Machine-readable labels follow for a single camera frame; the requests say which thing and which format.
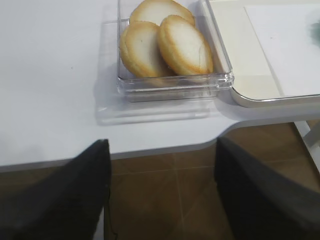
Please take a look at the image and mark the front bun half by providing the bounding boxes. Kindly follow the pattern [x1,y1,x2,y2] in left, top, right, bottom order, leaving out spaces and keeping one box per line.
[157,15,214,76]

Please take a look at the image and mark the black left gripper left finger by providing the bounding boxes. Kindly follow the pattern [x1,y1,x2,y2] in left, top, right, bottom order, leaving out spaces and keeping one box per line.
[0,139,111,240]

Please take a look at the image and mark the back bun half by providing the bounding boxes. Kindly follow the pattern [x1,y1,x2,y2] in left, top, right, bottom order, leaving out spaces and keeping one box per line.
[129,0,196,26]

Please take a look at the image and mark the white paper sheet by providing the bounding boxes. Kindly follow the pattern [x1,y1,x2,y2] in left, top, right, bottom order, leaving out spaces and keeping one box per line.
[245,3,320,97]

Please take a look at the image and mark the left bun half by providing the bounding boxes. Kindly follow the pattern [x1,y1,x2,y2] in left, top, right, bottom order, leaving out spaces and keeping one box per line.
[119,21,175,78]

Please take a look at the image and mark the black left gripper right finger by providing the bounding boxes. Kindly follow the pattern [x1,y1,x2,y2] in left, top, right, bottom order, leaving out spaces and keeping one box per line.
[214,137,320,240]

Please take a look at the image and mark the white table leg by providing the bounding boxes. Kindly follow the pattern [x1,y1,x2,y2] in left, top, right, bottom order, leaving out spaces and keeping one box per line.
[294,121,320,172]

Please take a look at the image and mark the bun half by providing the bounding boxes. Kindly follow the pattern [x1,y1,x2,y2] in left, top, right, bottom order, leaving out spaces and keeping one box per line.
[157,15,214,76]
[119,21,175,78]
[129,0,196,26]

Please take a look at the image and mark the clear plastic bun container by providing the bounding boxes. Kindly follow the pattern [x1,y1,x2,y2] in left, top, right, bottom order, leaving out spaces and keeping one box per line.
[117,0,235,102]

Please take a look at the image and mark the cream metal tray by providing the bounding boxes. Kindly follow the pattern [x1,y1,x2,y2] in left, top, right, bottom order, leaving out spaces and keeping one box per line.
[209,0,320,108]

